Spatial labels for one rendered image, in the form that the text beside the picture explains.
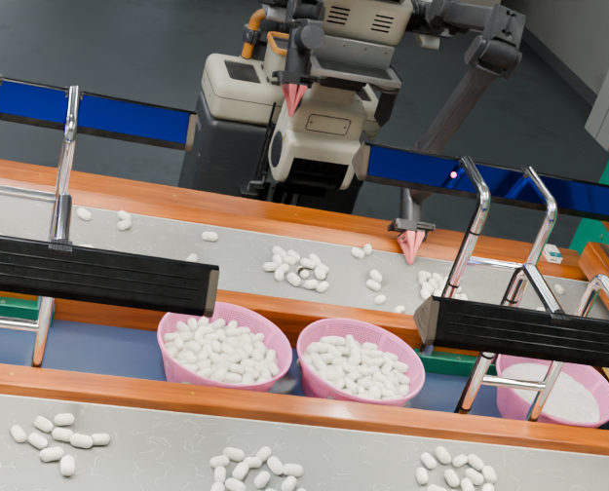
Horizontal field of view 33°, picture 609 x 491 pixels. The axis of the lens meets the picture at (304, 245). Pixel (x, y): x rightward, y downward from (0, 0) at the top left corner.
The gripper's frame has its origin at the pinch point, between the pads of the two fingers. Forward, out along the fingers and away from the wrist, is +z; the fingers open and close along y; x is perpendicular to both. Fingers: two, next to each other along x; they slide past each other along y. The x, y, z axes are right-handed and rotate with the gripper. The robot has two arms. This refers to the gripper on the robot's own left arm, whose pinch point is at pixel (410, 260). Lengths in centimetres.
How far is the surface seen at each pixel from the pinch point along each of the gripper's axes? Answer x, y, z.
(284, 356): -27, -38, 34
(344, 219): 8.7, -14.3, -11.4
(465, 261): -36.6, -2.9, 11.7
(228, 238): 2.3, -44.6, 0.1
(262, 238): 3.8, -36.1, -1.6
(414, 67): 288, 118, -225
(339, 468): -45, -31, 57
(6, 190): -36, -95, 11
